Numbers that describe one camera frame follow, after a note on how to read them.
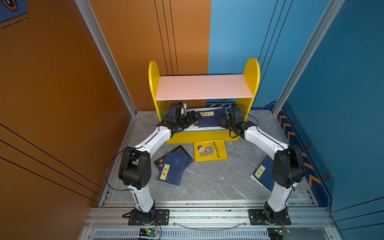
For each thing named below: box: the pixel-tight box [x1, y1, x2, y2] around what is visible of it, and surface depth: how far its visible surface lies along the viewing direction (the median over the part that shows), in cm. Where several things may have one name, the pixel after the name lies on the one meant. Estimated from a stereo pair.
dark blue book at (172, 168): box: [156, 152, 188, 187], surface depth 88 cm
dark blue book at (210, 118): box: [197, 107, 226, 128], surface depth 96 cm
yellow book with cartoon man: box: [193, 139, 228, 162], surface depth 98 cm
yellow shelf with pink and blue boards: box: [148, 57, 261, 144], surface depth 79 cm
